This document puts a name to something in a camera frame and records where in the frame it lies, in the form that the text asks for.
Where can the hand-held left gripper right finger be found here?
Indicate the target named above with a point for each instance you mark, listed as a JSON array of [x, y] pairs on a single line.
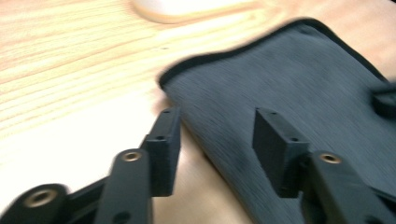
[[275, 149]]

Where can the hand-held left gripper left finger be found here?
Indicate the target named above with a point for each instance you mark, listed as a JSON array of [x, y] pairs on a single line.
[[164, 149]]

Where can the grey and yellow cloth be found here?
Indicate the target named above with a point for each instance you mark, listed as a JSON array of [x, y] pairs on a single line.
[[280, 84]]

